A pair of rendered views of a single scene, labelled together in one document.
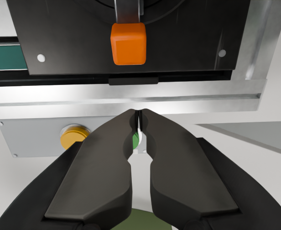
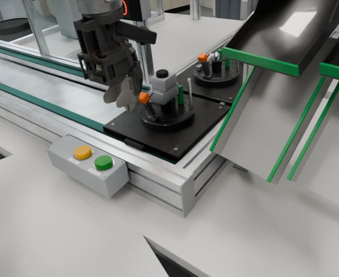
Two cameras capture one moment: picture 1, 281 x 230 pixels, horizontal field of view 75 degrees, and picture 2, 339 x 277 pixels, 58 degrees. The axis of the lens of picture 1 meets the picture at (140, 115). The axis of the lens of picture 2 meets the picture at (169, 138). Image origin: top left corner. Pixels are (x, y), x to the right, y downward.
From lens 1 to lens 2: 0.66 m
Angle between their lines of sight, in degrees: 77
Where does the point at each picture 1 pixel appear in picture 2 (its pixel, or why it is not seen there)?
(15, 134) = (64, 140)
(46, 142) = (69, 149)
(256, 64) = (190, 164)
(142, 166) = (68, 249)
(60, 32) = (127, 122)
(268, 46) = (198, 160)
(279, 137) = not seen: outside the picture
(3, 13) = not seen: hidden behind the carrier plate
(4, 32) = not seen: hidden behind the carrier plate
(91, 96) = (111, 143)
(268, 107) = (211, 256)
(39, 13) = (126, 117)
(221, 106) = (163, 174)
